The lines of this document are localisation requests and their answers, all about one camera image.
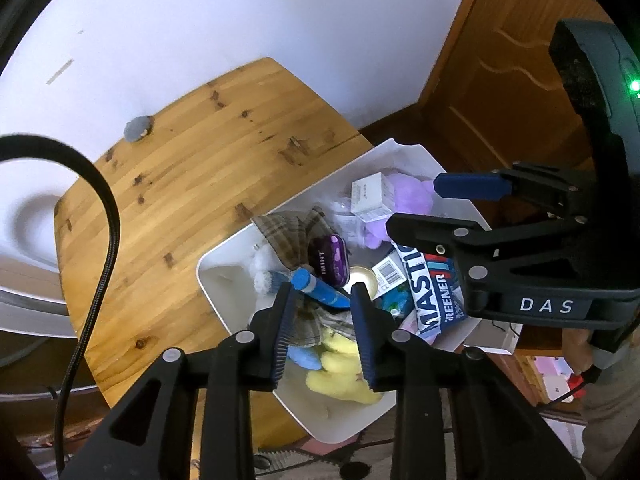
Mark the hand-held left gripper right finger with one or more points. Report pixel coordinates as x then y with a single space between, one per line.
365 340

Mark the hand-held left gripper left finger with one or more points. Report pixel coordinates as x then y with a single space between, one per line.
282 340

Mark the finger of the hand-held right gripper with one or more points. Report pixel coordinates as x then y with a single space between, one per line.
435 237
475 186

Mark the blue tube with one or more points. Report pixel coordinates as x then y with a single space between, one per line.
320 290

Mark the blue and white packet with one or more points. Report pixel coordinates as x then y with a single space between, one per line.
435 305

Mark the white plastic bin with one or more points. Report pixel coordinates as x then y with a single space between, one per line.
235 280

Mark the person's right forearm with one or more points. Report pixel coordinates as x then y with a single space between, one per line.
615 410

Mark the person's right hand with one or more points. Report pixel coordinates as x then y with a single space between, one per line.
576 355

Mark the yellow plush toy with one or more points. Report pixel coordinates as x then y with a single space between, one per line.
340 375

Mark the pink tissue pack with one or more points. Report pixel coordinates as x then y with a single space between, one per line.
411 322

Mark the purple plush toy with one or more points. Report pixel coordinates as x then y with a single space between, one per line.
407 195

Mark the small white box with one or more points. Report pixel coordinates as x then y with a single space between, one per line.
372 202

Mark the purple dotted tin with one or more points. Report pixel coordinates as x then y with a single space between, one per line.
327 260

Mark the clear plastic bottle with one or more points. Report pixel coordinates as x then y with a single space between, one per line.
345 212

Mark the plaid fabric bow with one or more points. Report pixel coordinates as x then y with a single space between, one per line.
290 240

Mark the wooden door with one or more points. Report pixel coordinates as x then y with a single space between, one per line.
500 85

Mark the fringed rug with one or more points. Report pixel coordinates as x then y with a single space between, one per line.
320 455

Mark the white chair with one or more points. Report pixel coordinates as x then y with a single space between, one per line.
25 260

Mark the strip of wall tape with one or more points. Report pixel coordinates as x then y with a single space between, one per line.
60 71

